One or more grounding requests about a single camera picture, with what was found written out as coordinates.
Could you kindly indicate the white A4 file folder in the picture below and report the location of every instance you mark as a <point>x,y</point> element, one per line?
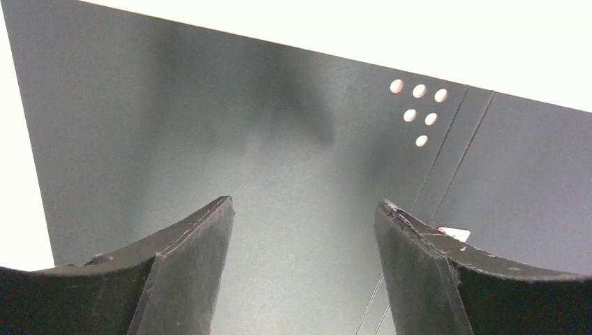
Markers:
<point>136,121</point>

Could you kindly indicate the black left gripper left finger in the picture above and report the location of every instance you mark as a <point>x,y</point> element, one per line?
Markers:
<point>165,283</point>

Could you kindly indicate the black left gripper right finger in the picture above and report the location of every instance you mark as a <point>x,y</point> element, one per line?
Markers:
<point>437,284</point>

